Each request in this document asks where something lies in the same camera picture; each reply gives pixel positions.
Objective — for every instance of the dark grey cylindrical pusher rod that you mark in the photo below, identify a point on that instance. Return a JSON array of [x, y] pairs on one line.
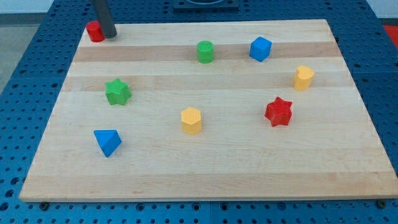
[[105, 18]]

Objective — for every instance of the yellow heart block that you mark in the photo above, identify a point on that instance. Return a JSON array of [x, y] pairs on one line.
[[303, 77]]

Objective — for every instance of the red cylinder block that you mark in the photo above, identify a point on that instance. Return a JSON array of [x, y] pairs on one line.
[[94, 31]]

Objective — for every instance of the green star block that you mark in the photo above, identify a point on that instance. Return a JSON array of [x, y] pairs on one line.
[[117, 92]]

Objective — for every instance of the green cylinder block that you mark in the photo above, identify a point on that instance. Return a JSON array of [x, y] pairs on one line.
[[205, 51]]

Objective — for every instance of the blue triangle block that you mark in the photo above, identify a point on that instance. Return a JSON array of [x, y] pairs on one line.
[[108, 140]]

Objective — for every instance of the yellow hexagon block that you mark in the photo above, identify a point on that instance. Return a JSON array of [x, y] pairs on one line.
[[191, 121]]

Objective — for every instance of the blue cube block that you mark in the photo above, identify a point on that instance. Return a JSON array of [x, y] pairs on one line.
[[260, 49]]

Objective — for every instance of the light wooden board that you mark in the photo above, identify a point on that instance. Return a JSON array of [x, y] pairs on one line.
[[329, 150]]

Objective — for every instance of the red star block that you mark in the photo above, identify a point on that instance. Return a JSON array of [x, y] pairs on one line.
[[279, 112]]

